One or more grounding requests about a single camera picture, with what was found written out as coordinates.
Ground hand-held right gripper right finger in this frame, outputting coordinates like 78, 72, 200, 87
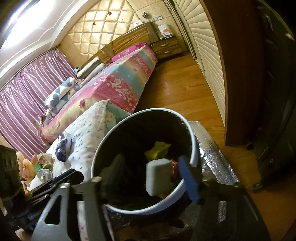
178, 155, 271, 241

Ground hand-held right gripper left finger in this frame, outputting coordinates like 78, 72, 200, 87
31, 153, 126, 241

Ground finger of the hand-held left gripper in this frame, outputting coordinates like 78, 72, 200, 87
30, 168, 84, 198

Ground white sponge block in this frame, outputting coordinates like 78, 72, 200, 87
145, 158, 173, 197

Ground round white trash bin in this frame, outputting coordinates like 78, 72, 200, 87
90, 108, 200, 215

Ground cream plush bear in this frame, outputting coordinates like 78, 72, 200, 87
16, 151, 36, 187

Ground red snack packet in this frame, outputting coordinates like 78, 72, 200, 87
169, 159, 179, 179

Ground green snack packet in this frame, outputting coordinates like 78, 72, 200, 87
34, 153, 54, 171

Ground dark blue crumpled wrapper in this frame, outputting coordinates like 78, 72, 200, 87
55, 133, 75, 162

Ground silver foil sheet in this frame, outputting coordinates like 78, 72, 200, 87
189, 120, 241, 187

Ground yellow crumpled packet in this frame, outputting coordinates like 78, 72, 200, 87
144, 141, 172, 161

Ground white floral blanket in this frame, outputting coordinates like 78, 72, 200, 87
30, 99, 112, 189

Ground blue heart print quilt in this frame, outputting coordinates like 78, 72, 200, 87
45, 77, 81, 117

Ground purple satin curtains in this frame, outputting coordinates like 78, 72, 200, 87
0, 48, 78, 154

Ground bed with pink floral sheet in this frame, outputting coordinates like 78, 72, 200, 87
42, 44, 158, 144

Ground striped white pillows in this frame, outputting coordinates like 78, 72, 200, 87
76, 56, 105, 79

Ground brown wooden door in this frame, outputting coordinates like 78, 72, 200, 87
200, 0, 269, 147

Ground cream louvred wardrobe door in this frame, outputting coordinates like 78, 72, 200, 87
172, 0, 228, 128

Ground pink floral pillow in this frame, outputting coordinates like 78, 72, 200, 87
111, 43, 147, 62

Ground wooden nightstand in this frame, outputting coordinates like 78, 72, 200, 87
150, 35, 186, 60

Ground wooden headboard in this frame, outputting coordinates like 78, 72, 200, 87
80, 22, 156, 69

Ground white box with orange label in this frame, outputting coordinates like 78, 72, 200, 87
158, 23, 174, 39

